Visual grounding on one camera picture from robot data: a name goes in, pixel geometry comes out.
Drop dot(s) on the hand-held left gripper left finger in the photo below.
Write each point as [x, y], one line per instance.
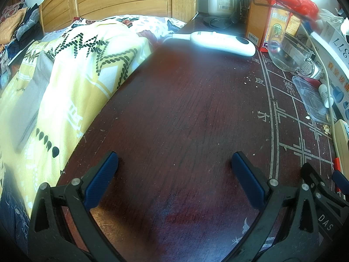
[101, 180]

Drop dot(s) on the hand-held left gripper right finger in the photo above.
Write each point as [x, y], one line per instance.
[247, 180]

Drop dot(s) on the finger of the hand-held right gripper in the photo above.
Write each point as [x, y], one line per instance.
[342, 180]
[310, 174]

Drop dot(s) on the grey folded pants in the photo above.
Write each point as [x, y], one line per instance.
[30, 103]

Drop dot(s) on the clear plastic lid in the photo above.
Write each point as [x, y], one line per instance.
[309, 99]

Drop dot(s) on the small white bottle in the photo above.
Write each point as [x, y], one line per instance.
[324, 94]

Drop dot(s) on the white appliance carton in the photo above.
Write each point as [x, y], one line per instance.
[340, 87]

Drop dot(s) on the yellow patterned bedsheet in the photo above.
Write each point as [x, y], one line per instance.
[81, 87]

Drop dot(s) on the dark blue patterned cloth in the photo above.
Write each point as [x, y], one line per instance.
[12, 218]

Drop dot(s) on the clear glass cup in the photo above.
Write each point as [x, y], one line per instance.
[286, 54]

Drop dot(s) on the white numbered box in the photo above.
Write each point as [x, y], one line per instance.
[340, 42]

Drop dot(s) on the white handheld device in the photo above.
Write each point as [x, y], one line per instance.
[226, 43]

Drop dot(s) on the small orange cardboard box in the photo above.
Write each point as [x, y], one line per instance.
[293, 24]

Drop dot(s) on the large orange cardboard box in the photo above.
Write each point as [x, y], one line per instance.
[256, 19]

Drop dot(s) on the floral pillow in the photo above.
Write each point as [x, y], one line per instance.
[152, 24]

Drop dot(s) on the pile of clothes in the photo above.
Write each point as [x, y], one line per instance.
[27, 30]

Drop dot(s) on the orange cushion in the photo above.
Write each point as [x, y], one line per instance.
[13, 24]

